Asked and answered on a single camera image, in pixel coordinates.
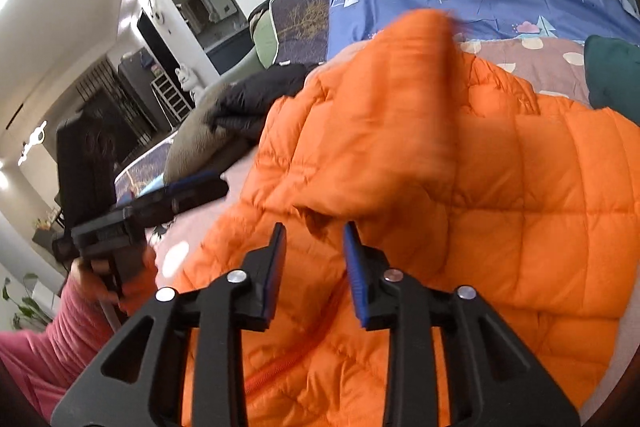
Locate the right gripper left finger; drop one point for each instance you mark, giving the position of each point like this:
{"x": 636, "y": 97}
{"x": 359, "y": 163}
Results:
{"x": 181, "y": 354}

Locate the pink sleeve left forearm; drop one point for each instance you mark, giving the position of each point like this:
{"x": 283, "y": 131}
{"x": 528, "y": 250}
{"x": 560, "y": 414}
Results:
{"x": 44, "y": 365}

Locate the dark green folded garment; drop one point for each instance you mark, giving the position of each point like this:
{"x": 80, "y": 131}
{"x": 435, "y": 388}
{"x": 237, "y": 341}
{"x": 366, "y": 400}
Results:
{"x": 612, "y": 70}

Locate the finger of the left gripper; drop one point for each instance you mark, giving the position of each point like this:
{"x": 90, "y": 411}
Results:
{"x": 162, "y": 206}
{"x": 196, "y": 179}

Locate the green houseplant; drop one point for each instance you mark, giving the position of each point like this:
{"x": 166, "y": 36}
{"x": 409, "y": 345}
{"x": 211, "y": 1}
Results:
{"x": 28, "y": 314}

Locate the pink polka dot bedspread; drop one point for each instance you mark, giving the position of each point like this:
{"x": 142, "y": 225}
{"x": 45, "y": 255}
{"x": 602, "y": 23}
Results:
{"x": 553, "y": 66}

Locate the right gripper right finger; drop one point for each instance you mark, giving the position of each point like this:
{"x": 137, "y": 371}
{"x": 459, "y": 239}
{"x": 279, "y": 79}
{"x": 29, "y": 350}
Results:
{"x": 453, "y": 345}

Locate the person's left hand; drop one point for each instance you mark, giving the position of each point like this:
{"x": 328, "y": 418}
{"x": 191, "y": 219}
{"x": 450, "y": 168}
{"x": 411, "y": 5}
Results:
{"x": 110, "y": 276}

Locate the orange puffer jacket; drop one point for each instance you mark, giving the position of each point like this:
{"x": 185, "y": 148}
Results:
{"x": 463, "y": 175}

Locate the olive fleece garment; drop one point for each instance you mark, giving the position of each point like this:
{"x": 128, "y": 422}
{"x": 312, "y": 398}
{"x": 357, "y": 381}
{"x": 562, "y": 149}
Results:
{"x": 198, "y": 148}

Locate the white metal rack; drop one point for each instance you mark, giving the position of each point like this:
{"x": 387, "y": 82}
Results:
{"x": 171, "y": 100}

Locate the black folded jacket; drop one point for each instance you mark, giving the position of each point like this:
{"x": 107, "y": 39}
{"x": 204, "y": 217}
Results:
{"x": 243, "y": 107}

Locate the white lucky cat figurine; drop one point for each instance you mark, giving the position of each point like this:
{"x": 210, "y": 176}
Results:
{"x": 190, "y": 82}

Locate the dark tree print blanket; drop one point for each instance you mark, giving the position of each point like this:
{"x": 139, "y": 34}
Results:
{"x": 302, "y": 35}

